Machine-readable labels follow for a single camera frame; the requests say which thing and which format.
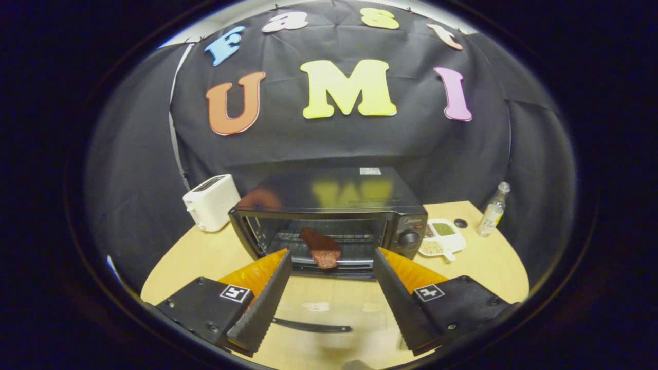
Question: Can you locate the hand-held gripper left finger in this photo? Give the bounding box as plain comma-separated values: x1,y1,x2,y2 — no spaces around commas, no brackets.
154,249,294,356

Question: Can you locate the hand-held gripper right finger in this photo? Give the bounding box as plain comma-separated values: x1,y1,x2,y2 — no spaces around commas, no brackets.
372,248,517,356

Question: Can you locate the brown meat slice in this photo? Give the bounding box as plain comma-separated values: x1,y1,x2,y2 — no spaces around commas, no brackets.
299,227,341,269

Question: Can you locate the black toaster oven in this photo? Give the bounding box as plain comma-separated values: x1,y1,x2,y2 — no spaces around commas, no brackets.
228,166,428,335

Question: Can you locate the white toaster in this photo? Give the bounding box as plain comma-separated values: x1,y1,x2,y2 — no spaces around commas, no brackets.
182,174,241,232

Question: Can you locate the white divided dish with grains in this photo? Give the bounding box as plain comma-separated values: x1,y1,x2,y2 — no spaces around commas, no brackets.
418,219,467,262

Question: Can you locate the clear glass bottle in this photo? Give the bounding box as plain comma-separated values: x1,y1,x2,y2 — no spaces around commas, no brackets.
477,182,511,237

